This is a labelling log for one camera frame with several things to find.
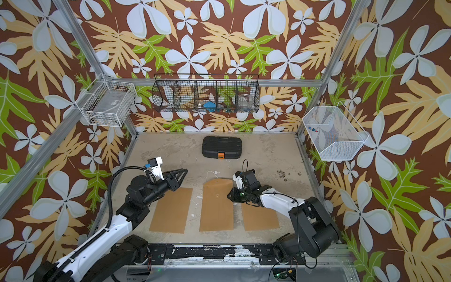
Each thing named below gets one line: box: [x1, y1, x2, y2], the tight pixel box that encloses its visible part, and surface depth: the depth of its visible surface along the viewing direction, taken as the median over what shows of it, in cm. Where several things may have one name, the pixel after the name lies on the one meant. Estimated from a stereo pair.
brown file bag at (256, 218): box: [241, 202, 280, 231], surface depth 86 cm
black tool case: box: [202, 136, 243, 160], surface depth 109 cm
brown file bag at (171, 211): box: [149, 187, 193, 234], surface depth 87 cm
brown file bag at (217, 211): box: [199, 178, 234, 232], surface depth 90 cm
